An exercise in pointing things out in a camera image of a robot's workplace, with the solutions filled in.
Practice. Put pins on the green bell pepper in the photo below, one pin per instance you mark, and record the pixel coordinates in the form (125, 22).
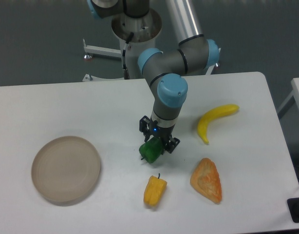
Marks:
(151, 150)

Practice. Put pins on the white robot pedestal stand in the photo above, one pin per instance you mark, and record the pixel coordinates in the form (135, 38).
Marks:
(137, 26)

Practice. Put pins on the yellow bell pepper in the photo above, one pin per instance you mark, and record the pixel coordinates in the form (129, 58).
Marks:
(154, 190)

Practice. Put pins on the yellow banana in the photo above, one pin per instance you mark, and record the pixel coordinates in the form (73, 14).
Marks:
(211, 115)

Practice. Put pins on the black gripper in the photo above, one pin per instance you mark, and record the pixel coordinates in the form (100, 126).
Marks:
(149, 127)

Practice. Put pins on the black device at edge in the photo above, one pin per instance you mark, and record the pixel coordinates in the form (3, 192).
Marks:
(293, 205)

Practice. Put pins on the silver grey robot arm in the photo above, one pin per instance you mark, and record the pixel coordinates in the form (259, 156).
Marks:
(170, 92)

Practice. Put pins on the orange bread slice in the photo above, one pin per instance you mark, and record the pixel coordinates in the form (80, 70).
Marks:
(205, 180)

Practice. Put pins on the beige round plate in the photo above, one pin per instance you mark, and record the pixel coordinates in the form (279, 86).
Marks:
(66, 170)

